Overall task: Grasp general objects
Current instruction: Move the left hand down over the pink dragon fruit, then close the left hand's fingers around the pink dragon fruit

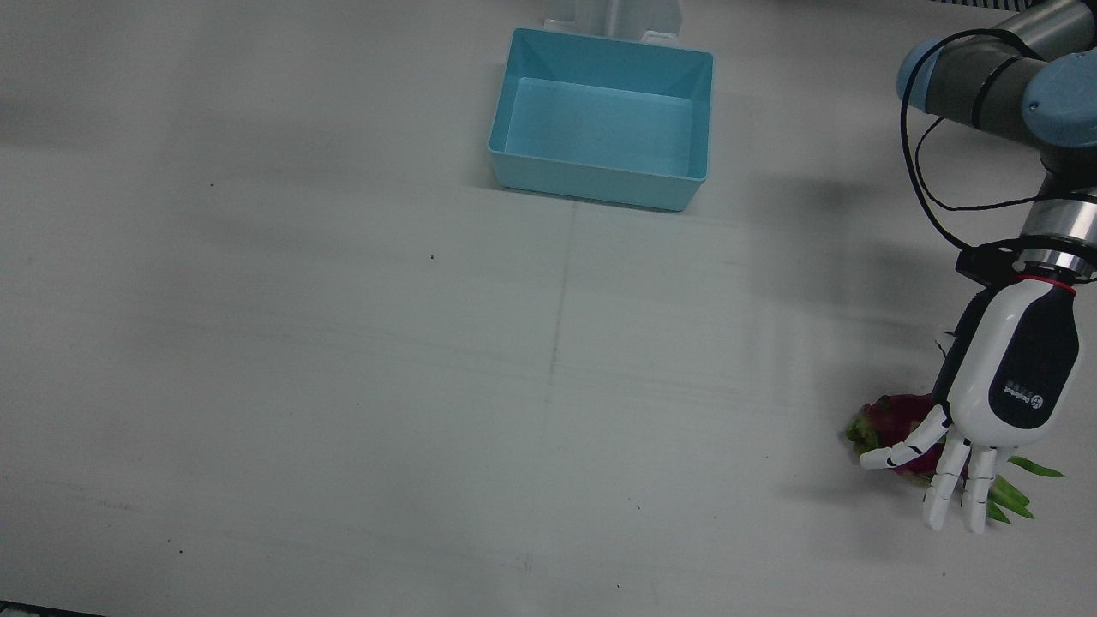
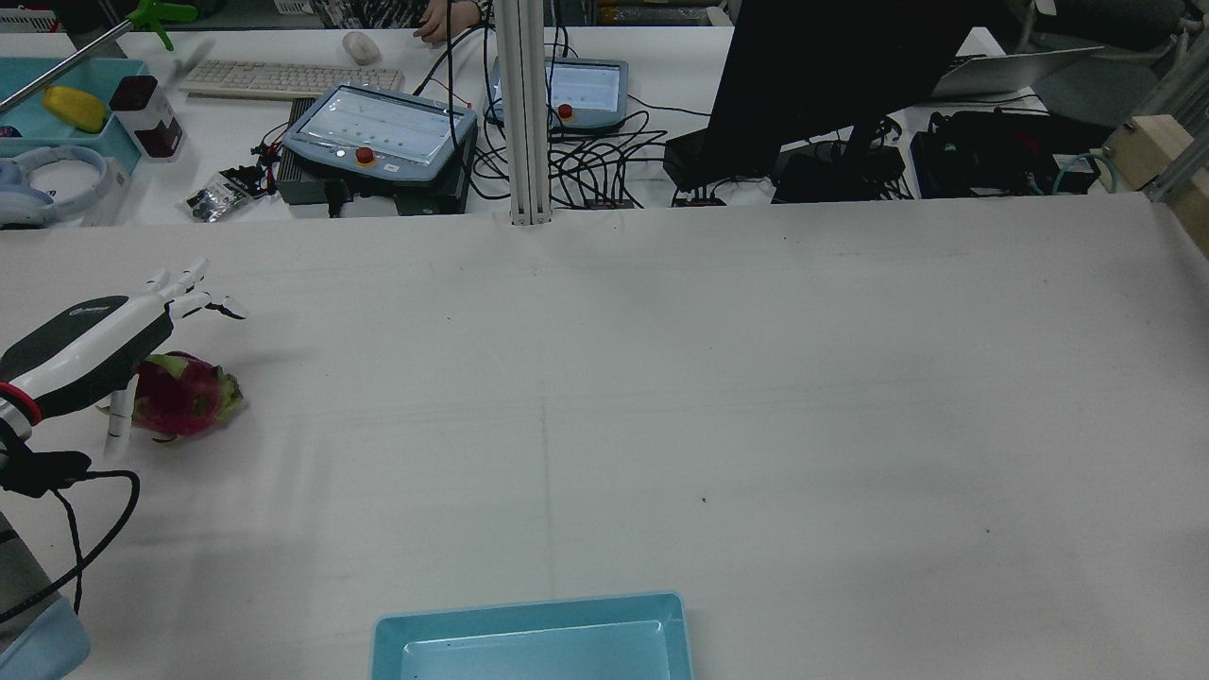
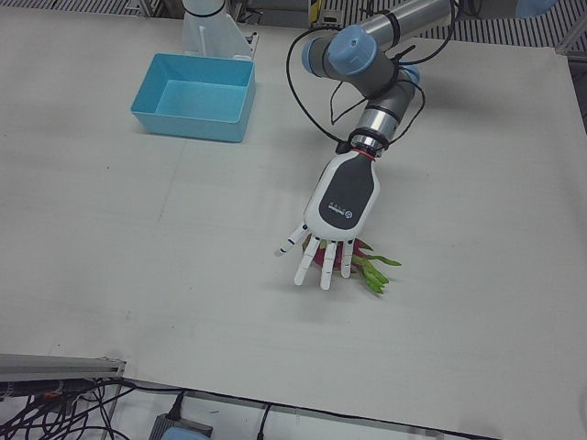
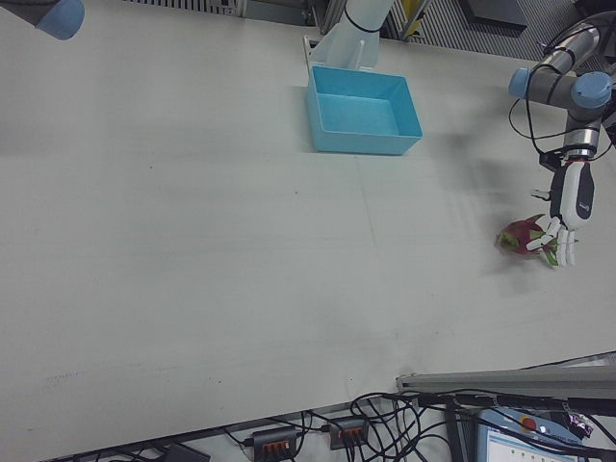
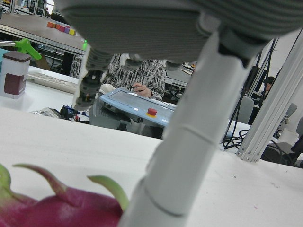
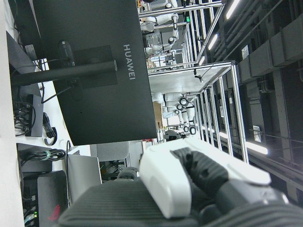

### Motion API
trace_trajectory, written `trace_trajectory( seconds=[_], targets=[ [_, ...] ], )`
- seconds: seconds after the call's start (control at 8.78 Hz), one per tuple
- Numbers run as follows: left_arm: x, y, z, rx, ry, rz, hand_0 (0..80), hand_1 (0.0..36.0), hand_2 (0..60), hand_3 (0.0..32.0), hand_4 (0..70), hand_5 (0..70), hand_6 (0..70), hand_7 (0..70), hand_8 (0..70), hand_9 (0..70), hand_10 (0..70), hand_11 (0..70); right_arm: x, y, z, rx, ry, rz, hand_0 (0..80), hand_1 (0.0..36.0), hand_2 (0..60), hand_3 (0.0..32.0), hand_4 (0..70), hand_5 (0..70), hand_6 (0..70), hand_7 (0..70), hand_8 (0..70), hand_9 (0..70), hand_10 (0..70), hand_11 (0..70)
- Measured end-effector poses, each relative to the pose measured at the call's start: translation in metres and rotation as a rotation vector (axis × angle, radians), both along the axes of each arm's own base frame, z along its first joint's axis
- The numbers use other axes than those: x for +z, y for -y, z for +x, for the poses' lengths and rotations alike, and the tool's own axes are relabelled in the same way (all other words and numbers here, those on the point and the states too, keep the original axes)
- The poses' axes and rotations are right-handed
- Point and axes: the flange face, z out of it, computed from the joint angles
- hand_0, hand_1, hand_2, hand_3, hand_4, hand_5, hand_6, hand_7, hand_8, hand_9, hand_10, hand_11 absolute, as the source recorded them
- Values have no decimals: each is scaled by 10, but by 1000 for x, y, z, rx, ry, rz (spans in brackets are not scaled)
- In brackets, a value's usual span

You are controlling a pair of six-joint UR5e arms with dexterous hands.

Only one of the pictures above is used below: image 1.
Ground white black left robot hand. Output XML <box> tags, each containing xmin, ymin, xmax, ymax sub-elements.
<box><xmin>860</xmin><ymin>277</ymin><xmax>1082</xmax><ymax>535</ymax></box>

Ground white stand base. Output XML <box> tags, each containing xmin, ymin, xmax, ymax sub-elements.
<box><xmin>543</xmin><ymin>0</ymin><xmax>684</xmax><ymax>45</ymax></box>

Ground light blue plastic bin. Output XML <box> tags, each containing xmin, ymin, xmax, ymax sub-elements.
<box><xmin>488</xmin><ymin>27</ymin><xmax>715</xmax><ymax>213</ymax></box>

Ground pink dragon fruit green leaves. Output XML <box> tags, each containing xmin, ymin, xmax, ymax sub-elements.
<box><xmin>846</xmin><ymin>393</ymin><xmax>1064</xmax><ymax>525</ymax></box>

